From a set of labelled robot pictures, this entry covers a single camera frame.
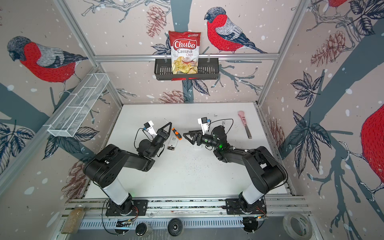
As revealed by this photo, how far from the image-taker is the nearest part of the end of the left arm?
68cm

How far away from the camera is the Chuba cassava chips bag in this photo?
2.73ft

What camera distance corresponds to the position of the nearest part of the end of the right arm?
0.69 meters

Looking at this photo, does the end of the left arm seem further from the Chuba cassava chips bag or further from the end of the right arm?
the Chuba cassava chips bag

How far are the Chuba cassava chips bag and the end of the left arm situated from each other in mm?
350
